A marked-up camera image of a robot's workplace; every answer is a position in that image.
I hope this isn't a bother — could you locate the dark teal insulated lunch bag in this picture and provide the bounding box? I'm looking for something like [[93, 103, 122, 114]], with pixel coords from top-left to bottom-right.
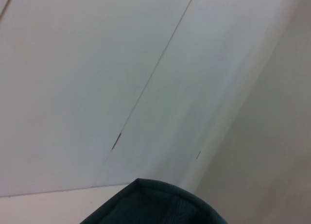
[[79, 177, 234, 224]]

